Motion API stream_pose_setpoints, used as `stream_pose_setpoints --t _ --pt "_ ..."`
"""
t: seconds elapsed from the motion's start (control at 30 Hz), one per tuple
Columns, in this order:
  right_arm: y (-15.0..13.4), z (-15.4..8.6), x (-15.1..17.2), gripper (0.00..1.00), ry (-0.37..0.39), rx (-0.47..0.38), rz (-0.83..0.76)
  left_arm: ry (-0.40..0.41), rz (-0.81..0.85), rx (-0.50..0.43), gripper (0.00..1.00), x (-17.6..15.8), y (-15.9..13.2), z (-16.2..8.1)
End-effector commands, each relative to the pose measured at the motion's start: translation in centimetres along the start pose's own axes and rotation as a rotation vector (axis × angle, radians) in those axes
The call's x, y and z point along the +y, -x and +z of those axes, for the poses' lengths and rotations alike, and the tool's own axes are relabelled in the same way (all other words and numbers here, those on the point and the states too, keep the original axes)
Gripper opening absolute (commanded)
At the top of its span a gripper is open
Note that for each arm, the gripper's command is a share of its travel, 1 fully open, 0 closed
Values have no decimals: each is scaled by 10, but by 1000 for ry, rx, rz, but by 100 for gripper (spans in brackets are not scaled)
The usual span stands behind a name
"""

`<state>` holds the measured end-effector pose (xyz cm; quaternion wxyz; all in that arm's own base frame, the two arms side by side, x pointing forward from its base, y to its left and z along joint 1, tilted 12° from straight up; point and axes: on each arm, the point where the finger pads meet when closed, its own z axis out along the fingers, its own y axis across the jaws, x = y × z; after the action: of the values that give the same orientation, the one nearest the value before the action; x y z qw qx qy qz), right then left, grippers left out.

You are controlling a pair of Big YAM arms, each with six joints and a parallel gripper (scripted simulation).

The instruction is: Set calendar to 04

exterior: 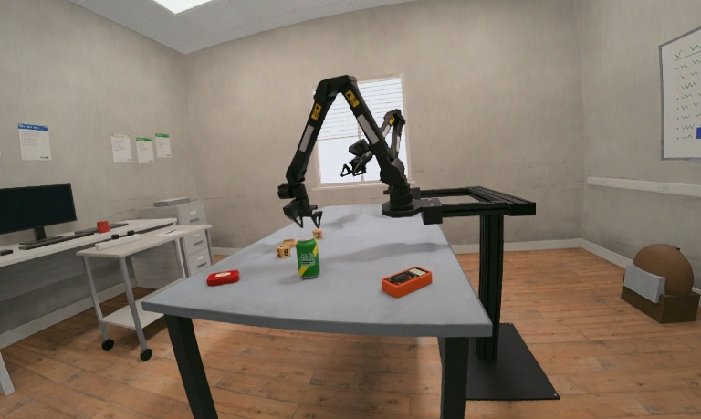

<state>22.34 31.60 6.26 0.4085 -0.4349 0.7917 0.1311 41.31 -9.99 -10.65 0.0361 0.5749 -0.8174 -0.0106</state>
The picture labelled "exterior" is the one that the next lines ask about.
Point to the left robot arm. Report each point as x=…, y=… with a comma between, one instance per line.
x=391, y=168

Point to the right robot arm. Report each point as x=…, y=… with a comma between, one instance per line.
x=361, y=148

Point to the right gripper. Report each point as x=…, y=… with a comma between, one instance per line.
x=360, y=166

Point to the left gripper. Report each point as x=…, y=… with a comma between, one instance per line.
x=309, y=214

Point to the green and yellow drink can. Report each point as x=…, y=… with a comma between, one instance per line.
x=307, y=256

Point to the red mint tin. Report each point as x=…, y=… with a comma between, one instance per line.
x=222, y=278

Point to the orange digital multimeter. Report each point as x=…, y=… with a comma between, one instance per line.
x=407, y=281

